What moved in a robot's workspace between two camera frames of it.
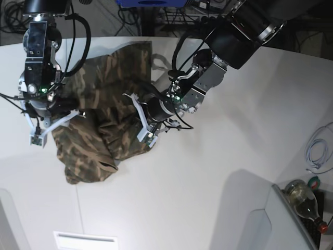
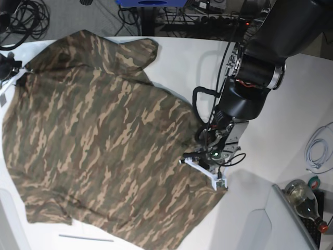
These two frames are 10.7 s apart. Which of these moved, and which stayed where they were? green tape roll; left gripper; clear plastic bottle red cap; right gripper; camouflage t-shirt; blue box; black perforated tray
Moved: left gripper; camouflage t-shirt; right gripper
Stayed: clear plastic bottle red cap; green tape roll; black perforated tray; blue box
